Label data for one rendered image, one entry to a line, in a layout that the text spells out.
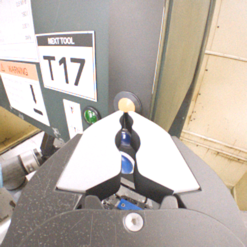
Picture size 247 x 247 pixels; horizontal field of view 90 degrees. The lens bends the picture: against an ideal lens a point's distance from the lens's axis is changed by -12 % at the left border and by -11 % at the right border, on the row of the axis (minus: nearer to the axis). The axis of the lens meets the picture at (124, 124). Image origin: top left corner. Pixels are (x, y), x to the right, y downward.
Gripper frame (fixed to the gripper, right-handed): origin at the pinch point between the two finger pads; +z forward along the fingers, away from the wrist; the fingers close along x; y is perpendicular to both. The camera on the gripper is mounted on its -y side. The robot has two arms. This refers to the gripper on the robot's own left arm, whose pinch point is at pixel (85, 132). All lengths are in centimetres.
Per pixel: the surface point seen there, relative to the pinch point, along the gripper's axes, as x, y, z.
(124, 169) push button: 35.4, -19.6, -12.1
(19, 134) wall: -99, 46, -25
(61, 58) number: 26.3, -31.7, -14.1
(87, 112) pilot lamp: 30.0, -25.8, -13.4
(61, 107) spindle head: 24.5, -24.8, -14.6
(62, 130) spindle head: 23.4, -20.4, -15.0
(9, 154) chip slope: -89, 57, -41
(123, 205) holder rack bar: 25.3, 20.3, -1.1
